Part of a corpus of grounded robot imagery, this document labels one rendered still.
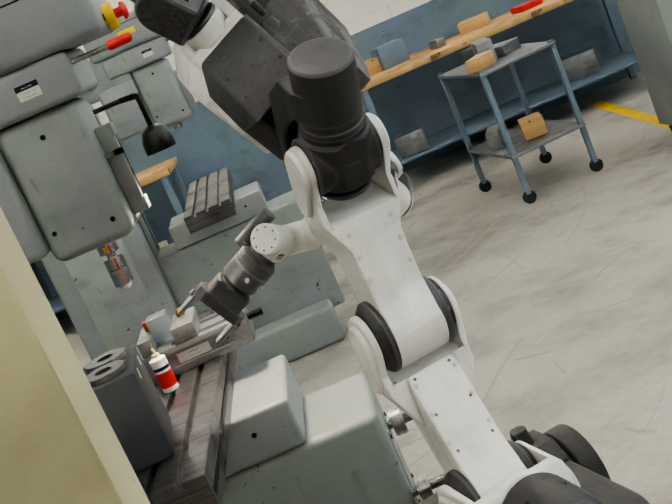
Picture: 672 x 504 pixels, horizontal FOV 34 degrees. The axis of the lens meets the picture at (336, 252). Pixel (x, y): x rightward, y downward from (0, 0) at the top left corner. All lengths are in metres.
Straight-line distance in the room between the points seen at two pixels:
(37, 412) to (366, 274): 1.26
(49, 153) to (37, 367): 1.71
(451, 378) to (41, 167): 1.01
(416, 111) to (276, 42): 7.09
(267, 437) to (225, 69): 0.87
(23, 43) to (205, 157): 6.71
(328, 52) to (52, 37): 0.76
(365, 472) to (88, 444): 1.81
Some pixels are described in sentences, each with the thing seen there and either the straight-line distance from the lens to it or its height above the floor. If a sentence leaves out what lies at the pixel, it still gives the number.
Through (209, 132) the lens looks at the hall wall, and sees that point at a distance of 9.05.
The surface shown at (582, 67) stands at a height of 0.31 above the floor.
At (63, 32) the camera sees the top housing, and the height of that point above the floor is 1.76.
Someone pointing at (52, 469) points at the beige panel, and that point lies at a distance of 0.79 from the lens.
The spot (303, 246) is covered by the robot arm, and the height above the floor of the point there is 1.16.
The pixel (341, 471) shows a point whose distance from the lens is 2.55.
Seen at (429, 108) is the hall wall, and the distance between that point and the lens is 9.11.
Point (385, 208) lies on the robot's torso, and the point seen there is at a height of 1.23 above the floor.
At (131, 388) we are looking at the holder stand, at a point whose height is 1.09.
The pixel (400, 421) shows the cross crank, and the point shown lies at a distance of 2.65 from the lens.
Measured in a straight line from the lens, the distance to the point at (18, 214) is 2.47.
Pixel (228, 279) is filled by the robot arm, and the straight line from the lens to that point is 2.34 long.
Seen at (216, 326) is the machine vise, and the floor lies 1.00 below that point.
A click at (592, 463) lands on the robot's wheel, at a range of 2.36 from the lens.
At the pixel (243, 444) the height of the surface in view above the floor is 0.79.
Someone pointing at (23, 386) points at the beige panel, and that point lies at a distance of 0.77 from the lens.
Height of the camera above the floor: 1.63
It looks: 13 degrees down
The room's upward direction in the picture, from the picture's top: 24 degrees counter-clockwise
